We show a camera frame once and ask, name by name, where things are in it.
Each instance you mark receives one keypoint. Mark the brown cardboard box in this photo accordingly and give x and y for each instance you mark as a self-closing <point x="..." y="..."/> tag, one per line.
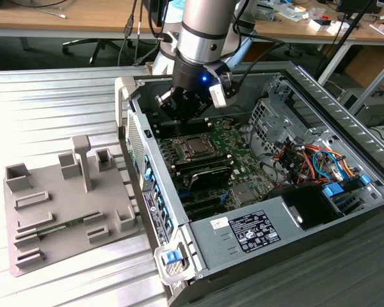
<point x="368" y="64"/>

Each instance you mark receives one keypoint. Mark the black serial label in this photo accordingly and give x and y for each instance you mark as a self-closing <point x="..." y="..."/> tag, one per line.
<point x="153" y="214"/>

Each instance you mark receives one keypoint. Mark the black office chair base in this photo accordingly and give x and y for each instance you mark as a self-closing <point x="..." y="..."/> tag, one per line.
<point x="99" y="42"/>

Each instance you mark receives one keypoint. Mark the perforated metal drive cage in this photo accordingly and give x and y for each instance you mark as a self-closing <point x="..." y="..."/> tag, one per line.
<point x="286" y="123"/>

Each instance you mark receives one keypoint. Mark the small cardboard box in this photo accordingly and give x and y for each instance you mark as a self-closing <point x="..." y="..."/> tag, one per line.
<point x="382" y="29"/>

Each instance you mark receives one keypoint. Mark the black RAM slot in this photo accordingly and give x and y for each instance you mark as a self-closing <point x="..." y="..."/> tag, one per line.
<point x="208" y="164"/>
<point x="204" y="159"/>

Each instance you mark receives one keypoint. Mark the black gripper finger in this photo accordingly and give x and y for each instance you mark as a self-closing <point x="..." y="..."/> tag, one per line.
<point x="166" y="100"/>
<point x="203" y="107"/>

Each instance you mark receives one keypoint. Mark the grey PC case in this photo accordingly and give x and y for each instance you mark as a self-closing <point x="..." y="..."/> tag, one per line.
<point x="147" y="96"/>

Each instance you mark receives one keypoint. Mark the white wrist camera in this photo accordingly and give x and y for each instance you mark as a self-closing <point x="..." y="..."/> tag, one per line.
<point x="218" y="96"/>

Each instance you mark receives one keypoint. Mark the grey computer tower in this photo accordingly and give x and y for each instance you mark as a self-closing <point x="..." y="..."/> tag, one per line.
<point x="377" y="110"/>

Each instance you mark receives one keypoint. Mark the green motherboard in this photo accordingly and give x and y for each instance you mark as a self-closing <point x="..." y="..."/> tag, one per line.
<point x="246" y="166"/>

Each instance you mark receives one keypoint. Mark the black graphics card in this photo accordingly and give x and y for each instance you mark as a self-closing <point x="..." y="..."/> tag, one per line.
<point x="208" y="179"/>

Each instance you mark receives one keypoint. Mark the black plastic air duct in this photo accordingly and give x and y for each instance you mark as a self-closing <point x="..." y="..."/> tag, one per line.
<point x="307" y="204"/>

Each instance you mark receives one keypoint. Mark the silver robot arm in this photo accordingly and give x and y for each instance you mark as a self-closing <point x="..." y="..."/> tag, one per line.
<point x="201" y="32"/>

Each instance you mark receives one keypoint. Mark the grey parts rack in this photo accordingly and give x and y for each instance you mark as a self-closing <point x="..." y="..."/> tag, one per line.
<point x="70" y="204"/>

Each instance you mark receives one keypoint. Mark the CPU socket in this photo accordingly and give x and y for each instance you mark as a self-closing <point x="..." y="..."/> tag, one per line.
<point x="184" y="156"/>

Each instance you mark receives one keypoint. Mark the small white box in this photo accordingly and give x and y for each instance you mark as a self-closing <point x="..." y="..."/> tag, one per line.
<point x="334" y="29"/>

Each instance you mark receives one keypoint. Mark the green RAM stick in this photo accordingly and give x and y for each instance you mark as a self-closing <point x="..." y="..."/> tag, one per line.
<point x="56" y="227"/>

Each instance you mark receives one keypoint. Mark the black rating label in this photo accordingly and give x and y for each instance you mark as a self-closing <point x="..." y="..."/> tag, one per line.
<point x="254" y="231"/>

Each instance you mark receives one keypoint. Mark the wooden desk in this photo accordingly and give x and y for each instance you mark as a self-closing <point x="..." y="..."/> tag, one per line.
<point x="368" y="35"/>
<point x="83" y="16"/>

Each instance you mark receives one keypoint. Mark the black expansion slot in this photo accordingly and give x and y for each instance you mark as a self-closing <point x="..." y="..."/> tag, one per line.
<point x="203" y="199"/>
<point x="208" y="210"/>

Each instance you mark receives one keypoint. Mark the silver CPU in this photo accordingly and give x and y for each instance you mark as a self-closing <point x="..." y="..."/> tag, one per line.
<point x="198" y="145"/>

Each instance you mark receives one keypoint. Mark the blue disk carrier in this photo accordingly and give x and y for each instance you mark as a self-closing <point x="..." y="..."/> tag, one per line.
<point x="332" y="191"/>

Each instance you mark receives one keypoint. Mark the grey power supply unit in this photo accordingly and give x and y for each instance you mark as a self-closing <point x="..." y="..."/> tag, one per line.
<point x="217" y="243"/>

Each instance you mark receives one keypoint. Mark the small white sticker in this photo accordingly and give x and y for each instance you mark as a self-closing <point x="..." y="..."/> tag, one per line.
<point x="219" y="223"/>

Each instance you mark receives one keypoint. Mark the small blue clip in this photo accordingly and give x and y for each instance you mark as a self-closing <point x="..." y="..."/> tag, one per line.
<point x="364" y="179"/>

